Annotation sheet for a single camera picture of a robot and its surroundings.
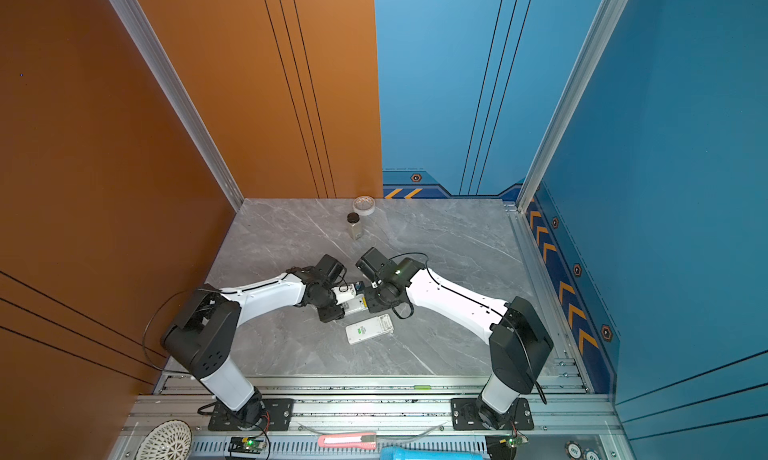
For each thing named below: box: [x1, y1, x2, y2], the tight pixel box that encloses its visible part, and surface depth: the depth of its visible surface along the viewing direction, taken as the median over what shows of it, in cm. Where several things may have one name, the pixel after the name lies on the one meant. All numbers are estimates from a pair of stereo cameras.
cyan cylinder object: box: [380, 446, 485, 460], surface depth 67 cm
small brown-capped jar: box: [347, 212, 363, 241], surface depth 106 cm
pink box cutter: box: [317, 433, 377, 449], surface depth 71 cm
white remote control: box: [345, 314, 394, 345], surface depth 89 cm
